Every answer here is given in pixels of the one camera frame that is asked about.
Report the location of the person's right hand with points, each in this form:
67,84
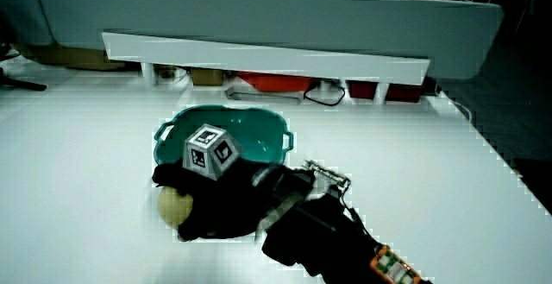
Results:
224,206

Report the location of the yellow round pear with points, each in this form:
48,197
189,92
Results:
172,208

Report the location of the orange forearm tracker device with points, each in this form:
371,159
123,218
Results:
394,269

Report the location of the person's right forearm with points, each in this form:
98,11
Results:
319,232

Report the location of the white desk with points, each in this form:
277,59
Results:
431,197

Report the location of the teal plastic basket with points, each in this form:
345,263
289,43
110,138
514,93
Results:
259,133

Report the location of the grey flat tray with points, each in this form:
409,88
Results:
263,96

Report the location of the small cardboard box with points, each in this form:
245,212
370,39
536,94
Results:
207,77

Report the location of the red plastic bin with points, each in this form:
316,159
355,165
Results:
274,82

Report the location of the white desktop shelf riser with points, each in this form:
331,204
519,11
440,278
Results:
259,57

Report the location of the dark red box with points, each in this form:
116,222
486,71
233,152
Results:
403,93
362,90

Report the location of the grey partition panel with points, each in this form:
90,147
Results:
259,12

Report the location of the large cardboard box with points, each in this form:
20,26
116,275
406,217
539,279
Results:
73,57

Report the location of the black chair base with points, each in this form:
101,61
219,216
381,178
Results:
21,84

